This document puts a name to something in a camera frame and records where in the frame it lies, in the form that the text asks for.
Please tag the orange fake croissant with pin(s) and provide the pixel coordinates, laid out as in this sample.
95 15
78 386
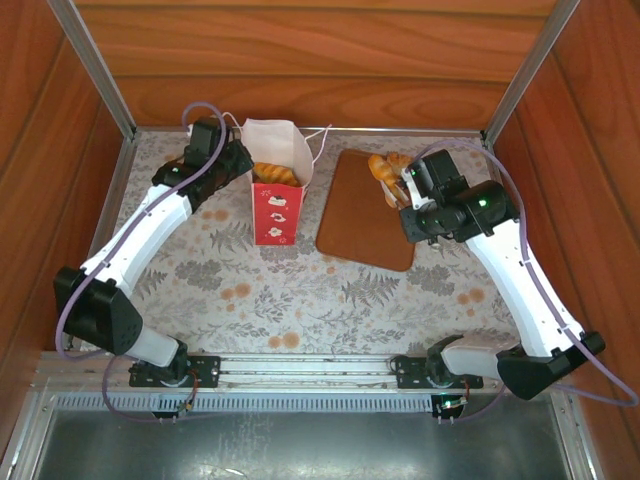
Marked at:
266 171

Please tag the red white paper bag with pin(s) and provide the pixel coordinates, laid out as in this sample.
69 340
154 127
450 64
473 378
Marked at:
275 220

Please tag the brown rectangular tray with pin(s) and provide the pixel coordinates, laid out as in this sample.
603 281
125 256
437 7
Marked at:
360 220

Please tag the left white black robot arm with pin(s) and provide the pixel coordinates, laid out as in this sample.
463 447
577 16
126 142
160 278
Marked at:
140 240

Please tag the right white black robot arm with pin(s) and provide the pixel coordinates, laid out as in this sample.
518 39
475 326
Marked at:
520 290

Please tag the golden fake bread roll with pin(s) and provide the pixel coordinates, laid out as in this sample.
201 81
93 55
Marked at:
400 160

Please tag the yellow fake croissant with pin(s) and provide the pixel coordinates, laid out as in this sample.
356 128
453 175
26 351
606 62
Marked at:
381 167

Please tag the shiny metal sheet panel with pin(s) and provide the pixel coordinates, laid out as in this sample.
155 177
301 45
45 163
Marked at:
300 450

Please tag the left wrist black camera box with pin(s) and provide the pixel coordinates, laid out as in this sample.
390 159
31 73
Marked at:
207 134

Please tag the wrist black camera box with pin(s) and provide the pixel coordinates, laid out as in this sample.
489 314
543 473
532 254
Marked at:
437 167
207 134

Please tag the aluminium table edge rail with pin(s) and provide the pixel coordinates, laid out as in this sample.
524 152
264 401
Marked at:
500 190

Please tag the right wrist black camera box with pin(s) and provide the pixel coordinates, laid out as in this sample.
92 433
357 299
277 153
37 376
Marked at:
437 167

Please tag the aluminium frame post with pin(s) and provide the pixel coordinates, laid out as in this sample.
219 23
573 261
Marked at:
95 70
530 70

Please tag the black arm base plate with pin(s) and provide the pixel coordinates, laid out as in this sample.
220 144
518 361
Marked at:
207 370
410 372

